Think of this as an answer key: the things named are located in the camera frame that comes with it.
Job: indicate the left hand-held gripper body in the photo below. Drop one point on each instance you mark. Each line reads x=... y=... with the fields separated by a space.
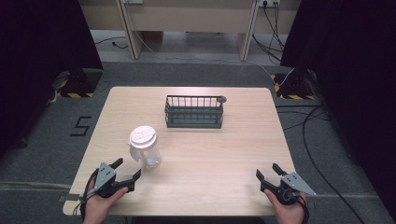
x=106 y=180

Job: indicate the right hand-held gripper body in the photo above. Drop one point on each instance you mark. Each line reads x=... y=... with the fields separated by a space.
x=292 y=185

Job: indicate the clear plastic jug white lid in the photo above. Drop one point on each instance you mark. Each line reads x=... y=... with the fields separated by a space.
x=144 y=140

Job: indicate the person's left hand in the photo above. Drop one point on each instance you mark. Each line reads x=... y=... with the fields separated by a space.
x=98 y=207

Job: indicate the person's right hand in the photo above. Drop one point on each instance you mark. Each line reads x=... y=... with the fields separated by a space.
x=289 y=213

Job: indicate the black stand base striped tape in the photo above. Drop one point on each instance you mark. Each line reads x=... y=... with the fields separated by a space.
x=79 y=81
x=295 y=84

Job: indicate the black curtain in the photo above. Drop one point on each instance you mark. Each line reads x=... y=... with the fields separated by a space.
x=37 y=46
x=358 y=62

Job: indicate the beige wooden desk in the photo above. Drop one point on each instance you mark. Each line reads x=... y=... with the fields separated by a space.
x=186 y=15

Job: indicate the white wall socket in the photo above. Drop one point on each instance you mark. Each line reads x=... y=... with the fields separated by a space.
x=133 y=1

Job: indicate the white wall socket strip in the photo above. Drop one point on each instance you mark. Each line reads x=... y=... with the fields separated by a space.
x=270 y=2

